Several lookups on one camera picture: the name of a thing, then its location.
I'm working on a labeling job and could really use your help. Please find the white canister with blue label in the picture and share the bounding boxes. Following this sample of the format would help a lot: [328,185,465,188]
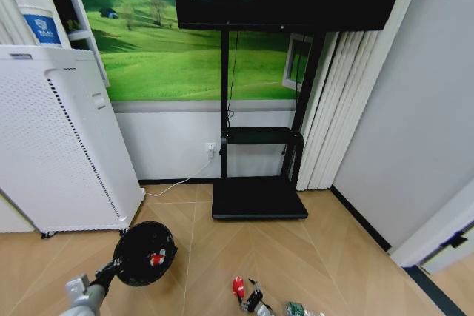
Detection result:
[18,3,72,49]

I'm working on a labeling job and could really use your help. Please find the white vertical blinds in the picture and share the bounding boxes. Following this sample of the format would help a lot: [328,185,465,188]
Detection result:
[296,30,383,192]

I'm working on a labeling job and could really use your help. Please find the black television floor stand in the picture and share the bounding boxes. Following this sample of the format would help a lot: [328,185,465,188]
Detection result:
[211,29,327,221]

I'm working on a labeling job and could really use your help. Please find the red and white crumpled wrapper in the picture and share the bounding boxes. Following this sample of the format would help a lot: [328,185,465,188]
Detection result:
[149,250,167,267]
[232,275,247,299]

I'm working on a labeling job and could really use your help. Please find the black baseboard strip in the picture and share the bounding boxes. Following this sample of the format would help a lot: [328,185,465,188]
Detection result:
[330,184,393,253]

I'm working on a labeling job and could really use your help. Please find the white open shelf unit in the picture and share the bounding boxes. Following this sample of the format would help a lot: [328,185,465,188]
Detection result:
[36,0,111,88]

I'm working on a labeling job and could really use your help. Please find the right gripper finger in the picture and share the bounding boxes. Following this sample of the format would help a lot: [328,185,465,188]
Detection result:
[238,295,256,314]
[248,277,264,297]

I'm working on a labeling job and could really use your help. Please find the green and white crumpled packet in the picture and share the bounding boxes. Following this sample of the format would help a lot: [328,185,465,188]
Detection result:
[284,300,309,316]

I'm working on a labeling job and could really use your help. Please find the white door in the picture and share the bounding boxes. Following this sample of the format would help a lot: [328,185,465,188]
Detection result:
[390,181,474,275]

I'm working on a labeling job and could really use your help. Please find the white perforated air purifier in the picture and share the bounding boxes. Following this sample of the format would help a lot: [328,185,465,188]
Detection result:
[0,44,147,240]

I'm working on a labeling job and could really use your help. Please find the black hanging cable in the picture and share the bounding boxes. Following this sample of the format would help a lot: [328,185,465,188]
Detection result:
[224,30,240,121]

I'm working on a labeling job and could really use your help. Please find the black door latch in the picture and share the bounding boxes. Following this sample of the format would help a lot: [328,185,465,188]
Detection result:
[449,232,469,249]

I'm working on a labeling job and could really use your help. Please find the white power cable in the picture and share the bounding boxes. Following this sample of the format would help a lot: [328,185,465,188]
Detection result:
[145,156,214,198]

